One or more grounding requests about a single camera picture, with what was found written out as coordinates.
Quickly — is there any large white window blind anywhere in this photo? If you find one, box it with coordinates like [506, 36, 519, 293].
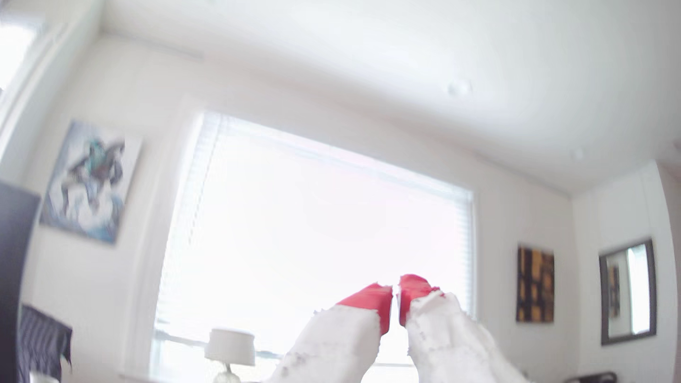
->
[150, 111, 476, 383]

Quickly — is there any horse painting on canvas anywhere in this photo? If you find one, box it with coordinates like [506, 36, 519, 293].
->
[39, 119, 143, 245]

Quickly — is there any dark striped cloth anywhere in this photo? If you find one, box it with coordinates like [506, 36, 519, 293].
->
[17, 303, 73, 383]

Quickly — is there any dark framed wall mirror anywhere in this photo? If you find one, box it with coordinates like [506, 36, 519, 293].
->
[598, 238, 658, 346]

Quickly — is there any white table lamp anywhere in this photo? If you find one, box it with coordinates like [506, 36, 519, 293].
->
[204, 328, 256, 383]

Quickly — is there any dark flat screen panel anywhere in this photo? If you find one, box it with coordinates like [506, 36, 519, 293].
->
[0, 181, 41, 383]

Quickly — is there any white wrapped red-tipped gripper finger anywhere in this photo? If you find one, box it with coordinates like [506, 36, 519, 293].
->
[398, 274, 533, 383]
[266, 283, 394, 383]

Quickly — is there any brown abstract wall painting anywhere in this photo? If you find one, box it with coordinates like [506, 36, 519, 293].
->
[515, 245, 555, 324]

